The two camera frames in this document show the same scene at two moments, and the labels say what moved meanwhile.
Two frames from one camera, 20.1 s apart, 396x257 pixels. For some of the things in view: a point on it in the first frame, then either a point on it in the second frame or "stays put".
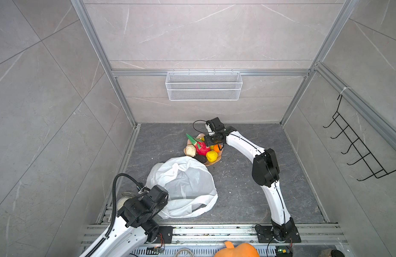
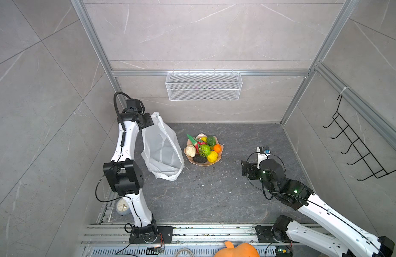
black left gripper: (164, 204) → (147, 118)
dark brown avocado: (202, 158) stays put
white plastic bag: (191, 189) → (162, 152)
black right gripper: (207, 140) → (252, 167)
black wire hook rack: (368, 159) stays put
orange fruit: (216, 148) stays put
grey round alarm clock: (121, 203) stays put
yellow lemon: (212, 156) stays put
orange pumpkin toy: (241, 250) stays put
